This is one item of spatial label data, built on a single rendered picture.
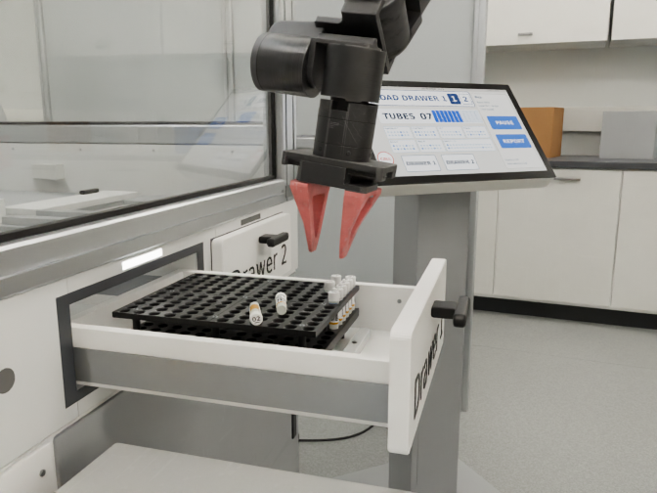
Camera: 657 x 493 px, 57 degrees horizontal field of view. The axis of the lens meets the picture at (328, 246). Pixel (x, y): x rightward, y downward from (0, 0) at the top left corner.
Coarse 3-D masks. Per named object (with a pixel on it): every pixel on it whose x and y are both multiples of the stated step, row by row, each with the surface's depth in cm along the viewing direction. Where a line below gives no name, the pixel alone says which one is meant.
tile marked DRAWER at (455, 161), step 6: (444, 156) 143; (450, 156) 144; (456, 156) 144; (462, 156) 145; (468, 156) 146; (444, 162) 142; (450, 162) 143; (456, 162) 143; (462, 162) 144; (468, 162) 145; (474, 162) 145; (450, 168) 142; (456, 168) 142; (462, 168) 143; (468, 168) 144; (474, 168) 144
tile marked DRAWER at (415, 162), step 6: (402, 156) 139; (408, 156) 139; (414, 156) 140; (420, 156) 141; (426, 156) 141; (432, 156) 142; (408, 162) 138; (414, 162) 139; (420, 162) 139; (426, 162) 140; (432, 162) 141; (438, 162) 141; (408, 168) 137; (414, 168) 138; (420, 168) 138; (426, 168) 139; (432, 168) 140; (438, 168) 140
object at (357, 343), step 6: (360, 330) 73; (366, 330) 73; (354, 336) 71; (360, 336) 71; (366, 336) 71; (354, 342) 68; (360, 342) 69; (366, 342) 71; (348, 348) 67; (354, 348) 67; (360, 348) 68
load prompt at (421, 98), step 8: (384, 96) 147; (392, 96) 148; (400, 96) 149; (408, 96) 150; (416, 96) 151; (424, 96) 152; (432, 96) 153; (440, 96) 154; (448, 96) 155; (456, 96) 156; (464, 96) 157; (384, 104) 145; (392, 104) 146; (400, 104) 147; (408, 104) 148; (416, 104) 149; (424, 104) 150; (432, 104) 151; (440, 104) 152; (448, 104) 153; (456, 104) 154; (464, 104) 155; (472, 104) 156
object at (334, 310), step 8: (344, 296) 68; (352, 296) 70; (336, 304) 65; (344, 304) 67; (320, 312) 63; (328, 312) 64; (336, 312) 64; (312, 320) 61; (320, 320) 61; (328, 320) 61; (304, 328) 58; (312, 328) 58; (320, 328) 58; (312, 336) 57
